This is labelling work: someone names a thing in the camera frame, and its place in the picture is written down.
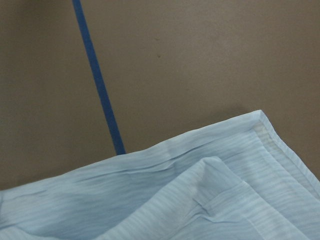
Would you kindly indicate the light blue button shirt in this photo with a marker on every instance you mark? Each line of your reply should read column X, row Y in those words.
column 232, row 180

